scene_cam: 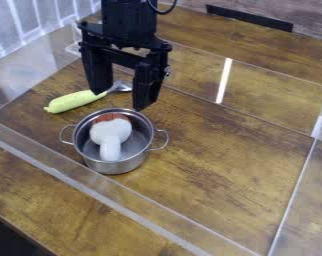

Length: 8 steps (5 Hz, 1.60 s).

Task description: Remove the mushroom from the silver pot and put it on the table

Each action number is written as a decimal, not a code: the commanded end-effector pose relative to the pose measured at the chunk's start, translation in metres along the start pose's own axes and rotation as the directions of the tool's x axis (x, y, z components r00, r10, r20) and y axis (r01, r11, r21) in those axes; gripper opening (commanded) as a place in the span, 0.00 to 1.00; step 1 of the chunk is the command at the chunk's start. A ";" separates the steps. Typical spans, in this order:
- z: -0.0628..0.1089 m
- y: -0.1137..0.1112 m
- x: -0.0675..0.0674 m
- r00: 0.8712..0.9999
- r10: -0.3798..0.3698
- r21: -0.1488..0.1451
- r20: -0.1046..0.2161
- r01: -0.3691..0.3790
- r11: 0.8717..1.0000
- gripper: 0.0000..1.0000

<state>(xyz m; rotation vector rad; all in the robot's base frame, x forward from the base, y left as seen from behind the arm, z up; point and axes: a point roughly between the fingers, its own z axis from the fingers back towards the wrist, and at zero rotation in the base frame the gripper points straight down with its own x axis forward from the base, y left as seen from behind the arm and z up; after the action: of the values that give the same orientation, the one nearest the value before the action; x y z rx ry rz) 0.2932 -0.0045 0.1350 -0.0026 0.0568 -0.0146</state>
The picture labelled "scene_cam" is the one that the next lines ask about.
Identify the clear acrylic barrier front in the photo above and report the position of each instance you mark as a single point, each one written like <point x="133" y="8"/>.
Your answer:
<point x="161" y="219"/>

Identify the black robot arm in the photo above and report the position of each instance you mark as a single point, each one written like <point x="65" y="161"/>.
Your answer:
<point x="135" y="16"/>

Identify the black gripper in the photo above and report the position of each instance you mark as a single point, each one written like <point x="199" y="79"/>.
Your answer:
<point x="142" y="50"/>

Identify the spoon with yellow-green handle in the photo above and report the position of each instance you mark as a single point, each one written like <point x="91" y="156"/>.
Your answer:
<point x="78" y="99"/>

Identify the white plush mushroom red cap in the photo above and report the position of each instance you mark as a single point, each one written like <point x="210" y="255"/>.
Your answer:
<point x="110" y="131"/>

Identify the clear acrylic triangle stand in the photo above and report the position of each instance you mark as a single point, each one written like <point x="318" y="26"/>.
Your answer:
<point x="74" y="48"/>

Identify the silver steel pot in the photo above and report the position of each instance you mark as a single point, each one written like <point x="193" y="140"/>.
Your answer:
<point x="146" y="139"/>

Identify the black bar on table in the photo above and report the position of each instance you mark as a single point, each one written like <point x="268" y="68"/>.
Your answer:
<point x="250" y="18"/>

